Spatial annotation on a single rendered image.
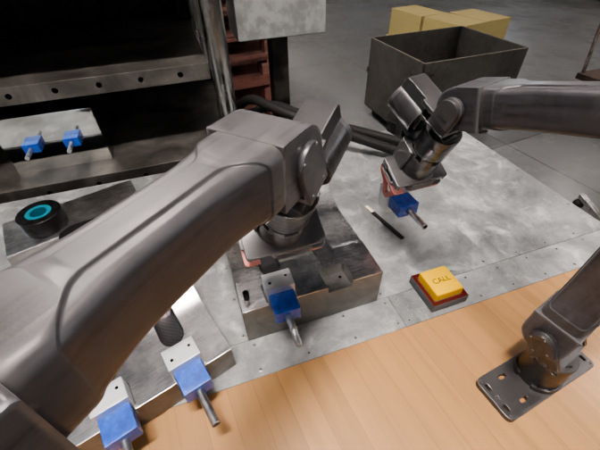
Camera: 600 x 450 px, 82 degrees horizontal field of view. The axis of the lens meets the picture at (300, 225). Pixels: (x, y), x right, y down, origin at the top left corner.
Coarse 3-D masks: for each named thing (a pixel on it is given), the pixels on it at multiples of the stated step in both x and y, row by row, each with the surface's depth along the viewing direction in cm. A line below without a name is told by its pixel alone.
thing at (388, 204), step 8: (408, 192) 71; (384, 200) 72; (392, 200) 69; (400, 200) 69; (408, 200) 68; (416, 200) 68; (384, 208) 73; (392, 208) 70; (400, 208) 67; (408, 208) 68; (416, 208) 69; (400, 216) 69; (416, 216) 66; (424, 224) 64
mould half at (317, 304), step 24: (336, 216) 75; (336, 240) 69; (360, 240) 68; (240, 264) 65; (288, 264) 64; (312, 264) 64; (360, 264) 64; (240, 288) 60; (312, 288) 60; (360, 288) 63; (264, 312) 58; (312, 312) 63; (336, 312) 66
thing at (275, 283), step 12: (264, 276) 58; (276, 276) 58; (288, 276) 58; (264, 288) 57; (276, 288) 57; (288, 288) 58; (276, 300) 56; (288, 300) 56; (276, 312) 55; (288, 312) 55; (300, 312) 56; (288, 324) 54
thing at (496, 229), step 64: (64, 192) 97; (448, 192) 94; (512, 192) 93; (0, 256) 79; (384, 256) 77; (448, 256) 77; (512, 256) 76; (576, 256) 76; (320, 320) 65; (384, 320) 65
